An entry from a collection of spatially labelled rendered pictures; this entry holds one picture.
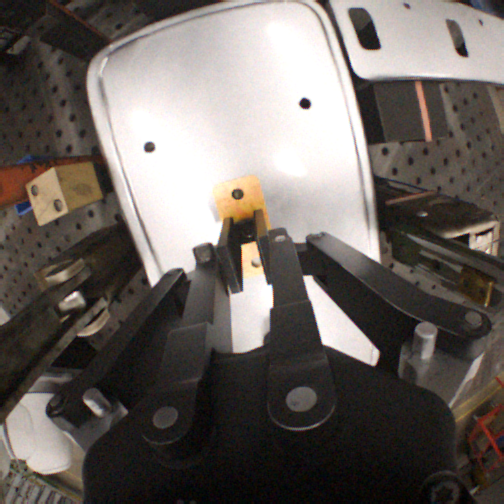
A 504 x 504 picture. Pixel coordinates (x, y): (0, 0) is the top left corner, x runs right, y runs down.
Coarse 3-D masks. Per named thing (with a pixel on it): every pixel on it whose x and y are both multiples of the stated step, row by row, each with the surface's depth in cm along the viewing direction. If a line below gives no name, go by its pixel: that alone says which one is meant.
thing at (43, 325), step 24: (48, 288) 16; (72, 288) 16; (24, 312) 12; (48, 312) 14; (96, 312) 18; (0, 336) 10; (24, 336) 12; (48, 336) 14; (72, 336) 15; (0, 360) 10; (24, 360) 11; (48, 360) 12; (0, 384) 9; (24, 384) 10; (0, 408) 8
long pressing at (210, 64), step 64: (256, 0) 15; (128, 64) 16; (192, 64) 17; (256, 64) 17; (320, 64) 17; (128, 128) 19; (192, 128) 19; (256, 128) 19; (320, 128) 19; (128, 192) 20; (192, 192) 21; (320, 192) 21; (192, 256) 23; (256, 320) 25; (320, 320) 26
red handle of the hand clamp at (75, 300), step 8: (80, 288) 17; (72, 296) 17; (80, 296) 17; (56, 304) 16; (64, 304) 16; (72, 304) 17; (80, 304) 17; (56, 312) 16; (64, 312) 16; (72, 312) 17
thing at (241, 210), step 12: (240, 180) 20; (252, 180) 20; (216, 192) 20; (228, 192) 20; (252, 192) 20; (216, 204) 20; (228, 204) 20; (240, 204) 20; (252, 204) 20; (264, 204) 20; (228, 216) 21; (240, 216) 21; (252, 216) 21; (240, 228) 20; (252, 228) 20; (240, 240) 21; (252, 240) 21; (252, 252) 22; (252, 276) 23
